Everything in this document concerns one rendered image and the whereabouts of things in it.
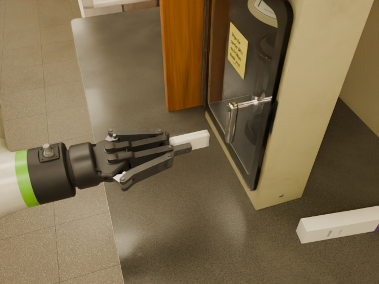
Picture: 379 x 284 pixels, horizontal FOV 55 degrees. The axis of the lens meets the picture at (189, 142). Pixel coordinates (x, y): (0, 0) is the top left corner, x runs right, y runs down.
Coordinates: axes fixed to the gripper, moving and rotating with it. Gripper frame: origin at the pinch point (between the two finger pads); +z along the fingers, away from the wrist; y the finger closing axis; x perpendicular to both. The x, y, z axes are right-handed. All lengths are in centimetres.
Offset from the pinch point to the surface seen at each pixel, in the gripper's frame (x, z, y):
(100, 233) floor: 115, -26, 58
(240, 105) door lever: -6.5, 8.9, -0.3
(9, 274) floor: 116, -68, 50
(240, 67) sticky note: -8.6, 11.9, 7.2
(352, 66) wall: 12, 56, 25
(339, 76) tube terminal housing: -12.8, 23.0, -5.0
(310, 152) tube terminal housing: 4.5, 22.6, -5.4
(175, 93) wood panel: 14.5, 6.6, 31.4
